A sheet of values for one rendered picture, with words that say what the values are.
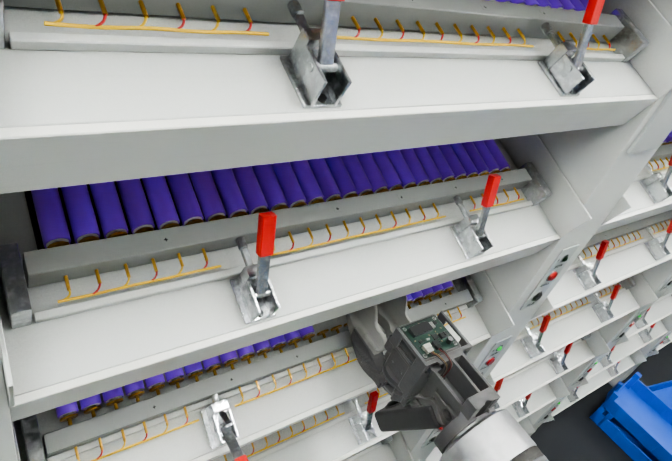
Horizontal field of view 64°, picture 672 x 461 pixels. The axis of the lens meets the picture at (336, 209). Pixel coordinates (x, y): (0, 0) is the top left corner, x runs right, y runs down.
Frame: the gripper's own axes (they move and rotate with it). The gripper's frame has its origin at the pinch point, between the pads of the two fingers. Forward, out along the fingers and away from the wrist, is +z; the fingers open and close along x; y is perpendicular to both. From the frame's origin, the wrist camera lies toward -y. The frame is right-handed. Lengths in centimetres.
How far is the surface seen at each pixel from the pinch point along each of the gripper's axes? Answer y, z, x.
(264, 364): -1.9, -2.6, 14.3
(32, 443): -1.4, -2.6, 37.0
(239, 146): 31.4, -7.2, 25.4
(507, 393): -46, -6, -57
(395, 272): 14.0, -6.6, 5.1
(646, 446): -93, -30, -140
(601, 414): -97, -15, -139
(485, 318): -4.9, -5.9, -21.9
